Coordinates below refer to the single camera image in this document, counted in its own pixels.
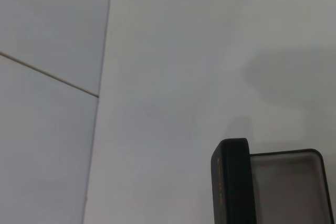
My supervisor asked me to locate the black glasses case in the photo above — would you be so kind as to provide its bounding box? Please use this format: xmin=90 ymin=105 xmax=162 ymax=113
xmin=211 ymin=137 xmax=335 ymax=224

